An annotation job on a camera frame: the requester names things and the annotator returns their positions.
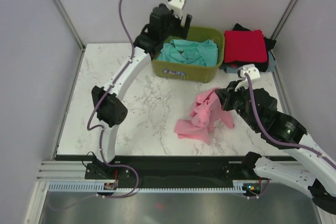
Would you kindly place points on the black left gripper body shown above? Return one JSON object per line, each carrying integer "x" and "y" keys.
{"x": 176, "y": 28}

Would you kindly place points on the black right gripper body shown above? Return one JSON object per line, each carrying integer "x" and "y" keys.
{"x": 235, "y": 99}

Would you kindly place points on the pink t shirt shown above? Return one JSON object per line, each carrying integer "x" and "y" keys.
{"x": 206, "y": 110}

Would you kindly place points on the olive green plastic bin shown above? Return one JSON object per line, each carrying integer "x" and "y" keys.
{"x": 190, "y": 72}

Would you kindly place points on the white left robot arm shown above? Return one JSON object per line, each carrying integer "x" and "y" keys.
{"x": 109, "y": 111}

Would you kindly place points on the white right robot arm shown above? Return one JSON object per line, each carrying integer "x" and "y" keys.
{"x": 259, "y": 110}

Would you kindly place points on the teal t shirt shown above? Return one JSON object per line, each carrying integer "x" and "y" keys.
{"x": 204, "y": 54}

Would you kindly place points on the black folded t shirt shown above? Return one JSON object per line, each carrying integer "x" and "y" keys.
{"x": 270, "y": 44}

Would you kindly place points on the red folded t shirt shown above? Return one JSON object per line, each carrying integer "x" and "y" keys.
{"x": 244, "y": 46}

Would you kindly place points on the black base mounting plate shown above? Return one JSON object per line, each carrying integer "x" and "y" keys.
{"x": 184, "y": 171}

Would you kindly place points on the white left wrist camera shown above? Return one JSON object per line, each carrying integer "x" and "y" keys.
{"x": 176, "y": 6}

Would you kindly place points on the white slotted cable duct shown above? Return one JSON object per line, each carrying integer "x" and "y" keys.
{"x": 104, "y": 187}

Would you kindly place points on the right aluminium frame post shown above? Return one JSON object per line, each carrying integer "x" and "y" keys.
{"x": 285, "y": 16}

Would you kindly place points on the aluminium frame post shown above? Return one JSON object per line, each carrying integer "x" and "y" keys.
{"x": 66, "y": 18}
{"x": 285, "y": 16}

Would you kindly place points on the left aluminium frame post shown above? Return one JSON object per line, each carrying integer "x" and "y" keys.
{"x": 66, "y": 18}

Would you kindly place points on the aluminium extrusion rail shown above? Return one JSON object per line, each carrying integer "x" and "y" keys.
{"x": 63, "y": 171}

